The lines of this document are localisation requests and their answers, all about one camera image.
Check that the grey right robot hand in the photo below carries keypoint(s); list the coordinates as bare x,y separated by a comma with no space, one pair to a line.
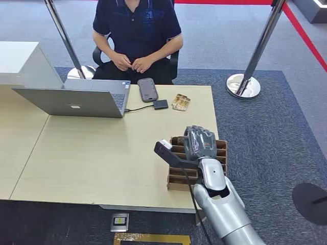
199,143

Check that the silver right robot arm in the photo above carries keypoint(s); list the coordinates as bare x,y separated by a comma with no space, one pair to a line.
224,206

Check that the brown wooden slotted card holder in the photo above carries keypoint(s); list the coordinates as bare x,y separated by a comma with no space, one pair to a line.
180,175

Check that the small black card reader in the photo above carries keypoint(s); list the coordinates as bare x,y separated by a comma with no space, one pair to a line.
160,104

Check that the person's left hand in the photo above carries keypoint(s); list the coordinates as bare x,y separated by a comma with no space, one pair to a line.
141,64

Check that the person's hand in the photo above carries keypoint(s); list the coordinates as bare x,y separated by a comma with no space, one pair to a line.
121,62
141,64

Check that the person's right hand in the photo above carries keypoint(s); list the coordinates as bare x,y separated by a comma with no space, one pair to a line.
121,62

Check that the person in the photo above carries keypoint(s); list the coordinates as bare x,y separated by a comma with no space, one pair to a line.
137,32

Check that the black office chair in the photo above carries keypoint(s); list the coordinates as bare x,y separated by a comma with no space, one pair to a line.
174,64

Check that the dark smartphone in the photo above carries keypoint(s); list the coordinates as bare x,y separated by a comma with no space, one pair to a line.
147,89

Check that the gold floor marking tape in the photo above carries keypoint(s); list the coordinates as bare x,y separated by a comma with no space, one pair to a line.
150,238

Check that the silver floor socket box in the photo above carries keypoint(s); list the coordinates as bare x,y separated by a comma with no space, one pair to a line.
119,222

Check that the black round floor base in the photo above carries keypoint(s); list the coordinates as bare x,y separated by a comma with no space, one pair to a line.
310,203

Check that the grey open laptop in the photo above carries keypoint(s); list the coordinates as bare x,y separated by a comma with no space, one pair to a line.
76,99

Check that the red barrier belt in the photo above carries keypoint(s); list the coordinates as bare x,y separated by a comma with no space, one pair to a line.
294,23

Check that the white cabinet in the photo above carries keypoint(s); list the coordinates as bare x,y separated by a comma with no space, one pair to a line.
23,64

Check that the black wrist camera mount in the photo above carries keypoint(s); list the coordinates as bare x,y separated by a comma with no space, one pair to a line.
170,154

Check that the chrome stanchion post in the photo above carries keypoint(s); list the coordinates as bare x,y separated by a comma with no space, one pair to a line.
255,54
69,44

